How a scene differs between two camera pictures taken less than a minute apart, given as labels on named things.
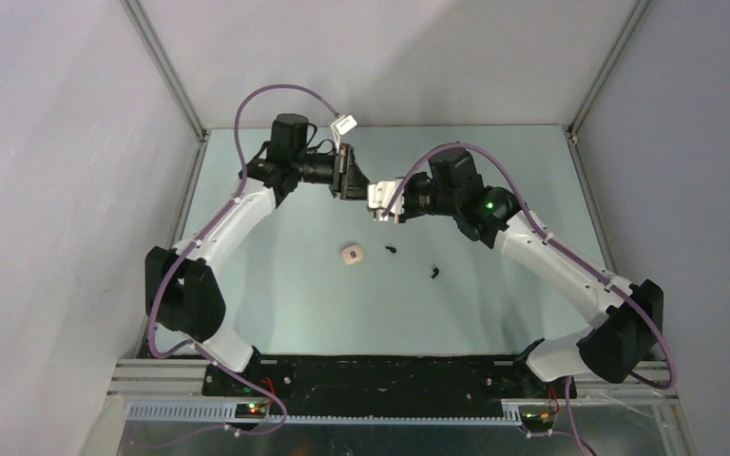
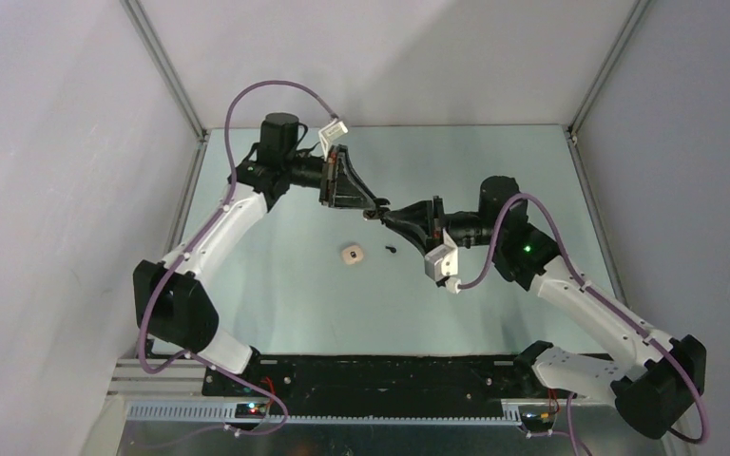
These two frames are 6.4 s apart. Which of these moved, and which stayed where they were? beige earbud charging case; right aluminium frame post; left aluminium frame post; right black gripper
Moved: right black gripper
Stayed: right aluminium frame post; beige earbud charging case; left aluminium frame post
